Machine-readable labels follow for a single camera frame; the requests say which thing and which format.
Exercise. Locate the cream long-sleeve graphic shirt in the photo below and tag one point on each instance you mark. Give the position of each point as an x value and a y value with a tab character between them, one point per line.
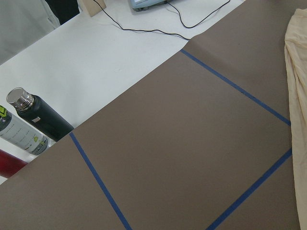
295	51

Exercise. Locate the blue tape line crossing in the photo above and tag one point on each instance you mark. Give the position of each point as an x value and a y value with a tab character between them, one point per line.
238	88

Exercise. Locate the blue teach pendant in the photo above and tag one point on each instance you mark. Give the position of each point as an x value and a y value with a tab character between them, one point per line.
140	5

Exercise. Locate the blue tape line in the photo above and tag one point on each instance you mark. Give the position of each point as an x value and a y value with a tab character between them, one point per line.
101	184

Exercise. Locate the wooden block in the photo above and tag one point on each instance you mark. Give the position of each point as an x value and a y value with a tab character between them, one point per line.
92	7

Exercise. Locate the black bottle steel cap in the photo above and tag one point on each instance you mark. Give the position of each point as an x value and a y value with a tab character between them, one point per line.
39	114

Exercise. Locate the red bottle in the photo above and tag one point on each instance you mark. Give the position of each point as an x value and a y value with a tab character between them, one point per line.
9	164

